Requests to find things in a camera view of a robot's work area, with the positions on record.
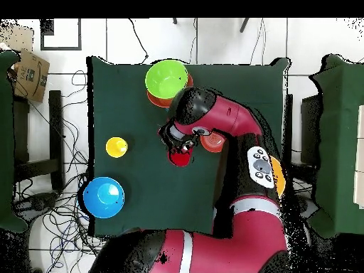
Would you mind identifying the black stand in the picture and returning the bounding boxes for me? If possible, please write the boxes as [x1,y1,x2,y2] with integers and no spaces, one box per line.
[12,90,65,191]

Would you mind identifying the dark square frame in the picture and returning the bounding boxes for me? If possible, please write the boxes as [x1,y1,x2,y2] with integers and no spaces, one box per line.
[40,18,82,51]

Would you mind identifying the small red-orange bowl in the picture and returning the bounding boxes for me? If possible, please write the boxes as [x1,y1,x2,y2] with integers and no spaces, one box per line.
[200,131,228,154]

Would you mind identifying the large blue bowl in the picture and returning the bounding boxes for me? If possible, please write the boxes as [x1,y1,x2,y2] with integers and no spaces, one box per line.
[82,176,126,220]

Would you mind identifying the yellow cup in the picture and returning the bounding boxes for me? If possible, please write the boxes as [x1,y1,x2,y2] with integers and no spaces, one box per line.
[105,136,129,159]

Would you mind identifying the cardboard box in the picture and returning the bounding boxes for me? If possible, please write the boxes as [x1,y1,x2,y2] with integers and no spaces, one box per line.
[0,25,50,103]

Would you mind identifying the wide shallow red-orange bowl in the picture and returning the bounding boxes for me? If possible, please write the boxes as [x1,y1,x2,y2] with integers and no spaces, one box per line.
[146,72,194,109]

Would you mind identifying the white boxes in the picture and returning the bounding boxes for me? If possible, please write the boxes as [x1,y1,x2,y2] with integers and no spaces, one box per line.
[353,104,364,210]

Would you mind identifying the red cup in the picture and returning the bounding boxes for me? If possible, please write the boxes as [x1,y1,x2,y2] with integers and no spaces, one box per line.
[168,147,192,168]

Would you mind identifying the dark green tablecloth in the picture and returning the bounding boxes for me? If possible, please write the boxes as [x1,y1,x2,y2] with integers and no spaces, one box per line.
[86,55,291,237]

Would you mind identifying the black cable with plug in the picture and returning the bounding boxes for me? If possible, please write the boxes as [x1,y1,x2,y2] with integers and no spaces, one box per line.
[127,18,149,65]

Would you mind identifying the green cloth covered table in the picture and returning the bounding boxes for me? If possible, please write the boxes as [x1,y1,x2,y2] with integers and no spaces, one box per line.
[308,53,364,240]
[0,49,28,234]

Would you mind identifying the large green bowl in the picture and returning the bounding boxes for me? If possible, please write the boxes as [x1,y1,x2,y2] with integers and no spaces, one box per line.
[144,59,189,100]

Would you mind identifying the tangle of black cables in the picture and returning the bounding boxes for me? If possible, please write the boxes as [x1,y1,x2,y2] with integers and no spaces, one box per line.
[14,69,114,273]

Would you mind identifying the large orange bowl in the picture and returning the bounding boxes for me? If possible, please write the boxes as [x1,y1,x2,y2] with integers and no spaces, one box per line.
[269,155,287,199]

